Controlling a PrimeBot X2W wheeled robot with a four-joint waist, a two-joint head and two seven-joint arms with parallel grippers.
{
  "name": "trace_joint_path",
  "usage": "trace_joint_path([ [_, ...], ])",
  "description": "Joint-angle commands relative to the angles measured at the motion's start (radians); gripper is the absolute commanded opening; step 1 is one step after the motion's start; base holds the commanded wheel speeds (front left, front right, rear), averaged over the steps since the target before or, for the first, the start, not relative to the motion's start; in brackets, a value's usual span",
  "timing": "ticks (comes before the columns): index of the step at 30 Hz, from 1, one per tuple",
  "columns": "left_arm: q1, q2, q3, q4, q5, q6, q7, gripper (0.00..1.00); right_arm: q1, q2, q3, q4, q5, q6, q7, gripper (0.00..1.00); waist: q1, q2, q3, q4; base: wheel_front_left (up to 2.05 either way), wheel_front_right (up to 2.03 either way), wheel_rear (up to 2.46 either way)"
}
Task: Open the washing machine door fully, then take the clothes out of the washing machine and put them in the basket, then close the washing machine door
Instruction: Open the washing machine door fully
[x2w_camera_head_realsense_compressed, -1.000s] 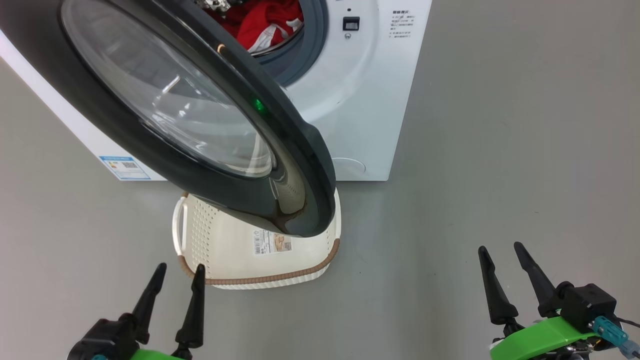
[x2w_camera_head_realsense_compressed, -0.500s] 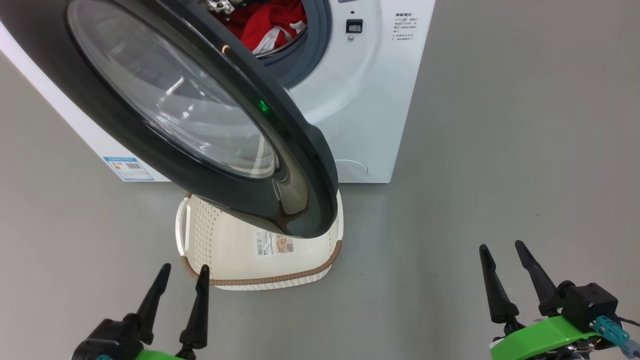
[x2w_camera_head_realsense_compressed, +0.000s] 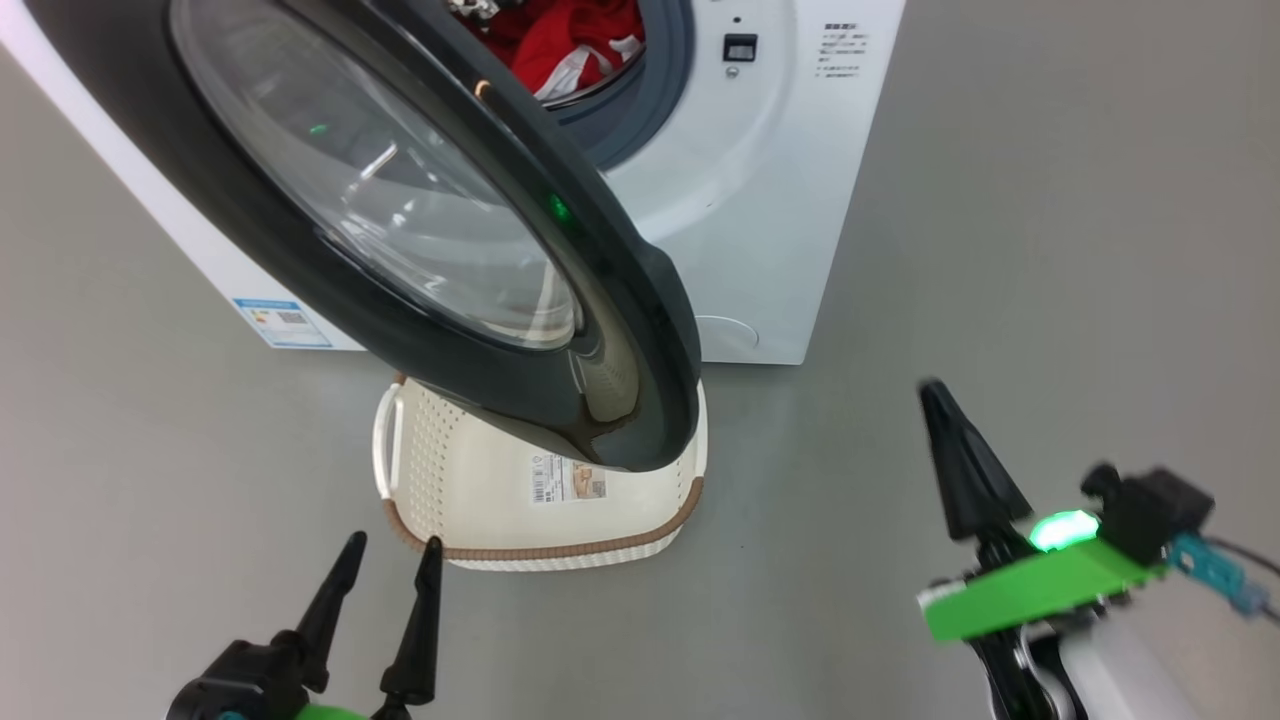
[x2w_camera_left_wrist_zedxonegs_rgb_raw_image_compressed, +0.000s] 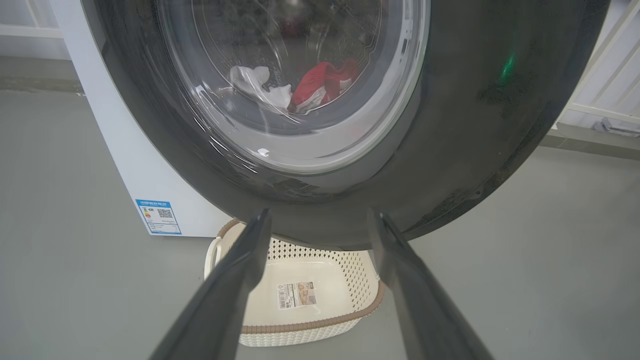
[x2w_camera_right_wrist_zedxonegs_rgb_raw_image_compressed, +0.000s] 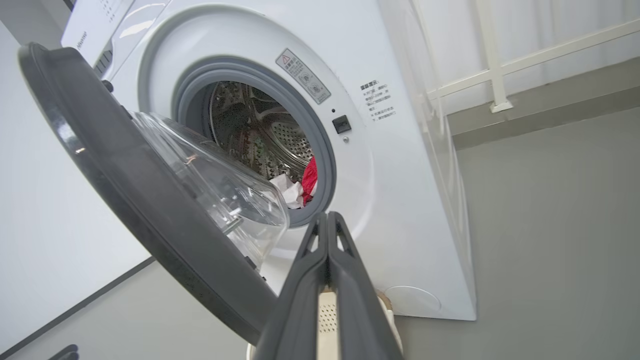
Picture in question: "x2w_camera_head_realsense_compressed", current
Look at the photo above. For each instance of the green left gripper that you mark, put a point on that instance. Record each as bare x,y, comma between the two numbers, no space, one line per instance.
335,713

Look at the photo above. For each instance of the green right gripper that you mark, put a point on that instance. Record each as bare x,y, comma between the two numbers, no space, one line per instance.
1030,590

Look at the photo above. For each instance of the dark washing machine door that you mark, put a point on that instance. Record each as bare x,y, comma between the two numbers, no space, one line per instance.
640,300

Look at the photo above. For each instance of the red garment with white stripes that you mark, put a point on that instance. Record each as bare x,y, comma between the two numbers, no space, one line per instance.
560,40

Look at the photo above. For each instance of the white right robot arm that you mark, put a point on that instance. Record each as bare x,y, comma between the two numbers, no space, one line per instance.
1120,670

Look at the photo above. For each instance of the cream basket with brown rim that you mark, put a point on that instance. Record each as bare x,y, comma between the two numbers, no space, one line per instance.
480,520

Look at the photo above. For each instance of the white barcode basket sticker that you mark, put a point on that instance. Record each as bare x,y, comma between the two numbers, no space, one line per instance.
568,478

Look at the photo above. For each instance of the white front-load washing machine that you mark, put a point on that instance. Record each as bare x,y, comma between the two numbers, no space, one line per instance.
760,200

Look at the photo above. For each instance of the black door lock slot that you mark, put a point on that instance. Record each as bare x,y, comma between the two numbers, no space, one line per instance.
740,48

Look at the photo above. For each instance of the grey rubber door gasket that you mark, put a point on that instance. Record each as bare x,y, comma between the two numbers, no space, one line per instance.
660,80

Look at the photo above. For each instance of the round white filter cover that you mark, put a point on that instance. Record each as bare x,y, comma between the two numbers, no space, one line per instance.
730,340

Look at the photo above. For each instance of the blue energy label sticker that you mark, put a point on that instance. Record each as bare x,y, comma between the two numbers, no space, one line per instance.
285,323

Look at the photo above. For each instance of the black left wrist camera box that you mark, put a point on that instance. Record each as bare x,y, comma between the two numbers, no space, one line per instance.
240,680

